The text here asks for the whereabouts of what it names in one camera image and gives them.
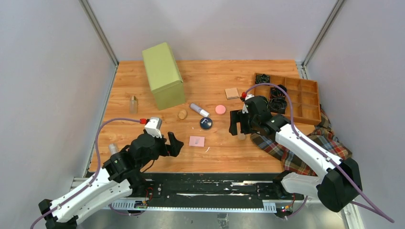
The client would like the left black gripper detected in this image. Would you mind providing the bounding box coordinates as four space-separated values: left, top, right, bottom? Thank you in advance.
139 129 184 168

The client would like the clear glass perfume bottle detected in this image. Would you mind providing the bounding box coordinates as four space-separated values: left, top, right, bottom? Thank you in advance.
129 95 138 114

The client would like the green metal drawer cabinet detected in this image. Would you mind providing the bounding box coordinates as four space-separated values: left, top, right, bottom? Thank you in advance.
142 42 186 110

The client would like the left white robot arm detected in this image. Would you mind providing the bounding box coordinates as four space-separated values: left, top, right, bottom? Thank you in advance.
39 132 184 229

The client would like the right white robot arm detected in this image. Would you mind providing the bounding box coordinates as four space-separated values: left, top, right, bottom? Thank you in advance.
229 94 362 212

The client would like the beige makeup sponge right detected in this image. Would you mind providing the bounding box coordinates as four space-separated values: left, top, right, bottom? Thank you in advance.
237 133 246 140

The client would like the beige makeup sponge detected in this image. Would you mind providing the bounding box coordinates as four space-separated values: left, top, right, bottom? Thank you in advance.
178 109 188 120
237 133 246 140

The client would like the beige makeup sponge centre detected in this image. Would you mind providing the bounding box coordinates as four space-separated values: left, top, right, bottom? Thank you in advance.
178 109 188 120

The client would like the pink round compact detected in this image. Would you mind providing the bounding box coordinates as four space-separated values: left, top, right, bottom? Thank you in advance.
215 104 226 115

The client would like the pink square card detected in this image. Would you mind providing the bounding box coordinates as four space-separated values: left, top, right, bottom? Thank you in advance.
189 136 205 147

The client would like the dark blue round compact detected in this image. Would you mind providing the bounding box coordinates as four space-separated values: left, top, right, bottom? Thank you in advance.
199 117 213 130

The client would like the white cosmetic tube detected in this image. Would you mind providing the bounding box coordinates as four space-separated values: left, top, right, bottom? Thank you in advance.
190 103 210 117

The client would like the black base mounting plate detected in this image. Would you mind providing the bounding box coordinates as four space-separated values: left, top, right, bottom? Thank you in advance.
85 172 306 211

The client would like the small clear bottle black cap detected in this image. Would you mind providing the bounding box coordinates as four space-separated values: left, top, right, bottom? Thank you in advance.
108 143 120 155

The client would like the wooden compartment organizer tray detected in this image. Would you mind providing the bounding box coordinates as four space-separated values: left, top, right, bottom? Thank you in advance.
250 73 321 125

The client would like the plaid flannel shirt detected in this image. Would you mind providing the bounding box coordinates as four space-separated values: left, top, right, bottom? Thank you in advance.
250 109 352 177

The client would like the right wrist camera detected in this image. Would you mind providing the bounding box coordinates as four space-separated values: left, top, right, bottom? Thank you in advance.
242 94 254 114

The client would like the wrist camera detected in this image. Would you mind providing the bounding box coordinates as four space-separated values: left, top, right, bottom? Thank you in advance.
144 117 162 138
242 94 254 114

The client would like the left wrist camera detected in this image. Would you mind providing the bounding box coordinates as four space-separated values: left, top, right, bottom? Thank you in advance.
144 117 162 138

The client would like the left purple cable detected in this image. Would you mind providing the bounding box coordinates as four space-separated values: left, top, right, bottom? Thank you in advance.
30 117 148 229

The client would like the aluminium frame rail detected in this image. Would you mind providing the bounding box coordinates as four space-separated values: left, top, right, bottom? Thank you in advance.
79 173 364 229

